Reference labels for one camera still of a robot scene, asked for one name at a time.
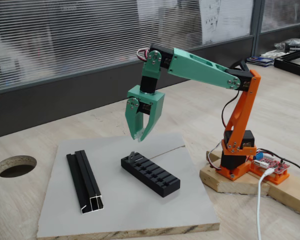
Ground black rectangular frame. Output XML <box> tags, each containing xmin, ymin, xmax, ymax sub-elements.
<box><xmin>273</xmin><ymin>46</ymin><xmax>300</xmax><ymax>80</ymax></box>

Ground black slotted holder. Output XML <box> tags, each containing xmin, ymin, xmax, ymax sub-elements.
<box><xmin>120</xmin><ymin>151</ymin><xmax>182</xmax><ymax>199</ymax></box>

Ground grey chipboard panel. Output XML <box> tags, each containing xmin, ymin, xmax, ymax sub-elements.
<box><xmin>36</xmin><ymin>131</ymin><xmax>221</xmax><ymax>239</ymax></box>

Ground white plastic bags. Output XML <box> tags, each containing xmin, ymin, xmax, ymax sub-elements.
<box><xmin>261</xmin><ymin>49</ymin><xmax>287</xmax><ymax>60</ymax></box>

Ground stack of blue cards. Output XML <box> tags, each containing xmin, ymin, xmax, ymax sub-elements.
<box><xmin>246</xmin><ymin>56</ymin><xmax>275</xmax><ymax>67</ymax></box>

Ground white USB cable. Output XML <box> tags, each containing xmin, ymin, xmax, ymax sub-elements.
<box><xmin>256</xmin><ymin>166</ymin><xmax>275</xmax><ymax>240</ymax></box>

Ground orange plastic box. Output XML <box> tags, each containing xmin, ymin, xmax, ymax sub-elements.
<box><xmin>249</xmin><ymin>162</ymin><xmax>291</xmax><ymax>185</ymax></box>

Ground black aluminium profile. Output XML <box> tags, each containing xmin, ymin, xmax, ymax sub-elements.
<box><xmin>66</xmin><ymin>149</ymin><xmax>106</xmax><ymax>215</ymax></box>

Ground small metal bracket piece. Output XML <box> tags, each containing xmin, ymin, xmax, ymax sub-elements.
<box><xmin>128</xmin><ymin>150</ymin><xmax>146</xmax><ymax>164</ymax></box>

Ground clear bag with parts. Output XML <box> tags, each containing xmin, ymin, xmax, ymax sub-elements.
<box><xmin>274</xmin><ymin>37</ymin><xmax>300</xmax><ymax>55</ymax></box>

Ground wooden batten with screws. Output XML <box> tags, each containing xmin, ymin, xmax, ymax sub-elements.
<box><xmin>206</xmin><ymin>149</ymin><xmax>223</xmax><ymax>174</ymax></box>

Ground servo wire bundle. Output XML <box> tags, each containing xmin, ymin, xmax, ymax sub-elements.
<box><xmin>136</xmin><ymin>48</ymin><xmax>151</xmax><ymax>62</ymax></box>
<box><xmin>221</xmin><ymin>89</ymin><xmax>241</xmax><ymax>131</ymax></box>
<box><xmin>206</xmin><ymin>141</ymin><xmax>223</xmax><ymax>173</ymax></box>

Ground red controller board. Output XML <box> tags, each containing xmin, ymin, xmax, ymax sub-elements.
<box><xmin>251</xmin><ymin>149</ymin><xmax>291</xmax><ymax>175</ymax></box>

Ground wooden base plank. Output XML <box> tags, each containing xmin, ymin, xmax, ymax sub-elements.
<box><xmin>199</xmin><ymin>164</ymin><xmax>300</xmax><ymax>218</ymax></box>

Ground black power cable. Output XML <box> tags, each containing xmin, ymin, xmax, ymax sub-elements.
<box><xmin>257</xmin><ymin>148</ymin><xmax>300</xmax><ymax>177</ymax></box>

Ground black triangular stand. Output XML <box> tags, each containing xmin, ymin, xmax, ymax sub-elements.
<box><xmin>229</xmin><ymin>58</ymin><xmax>251</xmax><ymax>73</ymax></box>

